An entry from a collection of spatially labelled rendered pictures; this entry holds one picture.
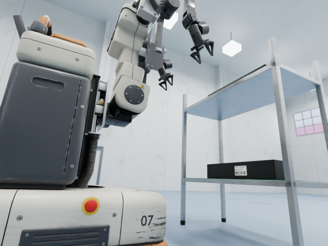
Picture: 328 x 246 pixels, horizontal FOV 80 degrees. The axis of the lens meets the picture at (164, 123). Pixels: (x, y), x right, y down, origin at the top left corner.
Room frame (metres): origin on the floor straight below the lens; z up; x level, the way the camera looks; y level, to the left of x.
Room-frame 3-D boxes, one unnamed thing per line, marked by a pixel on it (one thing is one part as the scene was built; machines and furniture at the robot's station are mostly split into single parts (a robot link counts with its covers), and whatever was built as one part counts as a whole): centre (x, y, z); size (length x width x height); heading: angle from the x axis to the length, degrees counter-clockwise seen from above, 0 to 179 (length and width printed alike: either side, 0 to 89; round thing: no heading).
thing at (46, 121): (0.86, 0.47, 0.59); 0.55 x 0.34 x 0.83; 26
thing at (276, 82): (1.38, -0.56, 0.55); 0.91 x 0.46 x 1.10; 27
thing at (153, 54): (1.03, 0.13, 0.99); 0.28 x 0.16 x 0.22; 26
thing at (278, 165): (1.38, -0.56, 0.41); 0.57 x 0.17 x 0.11; 27
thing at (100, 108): (1.03, 0.27, 0.68); 0.28 x 0.27 x 0.25; 26
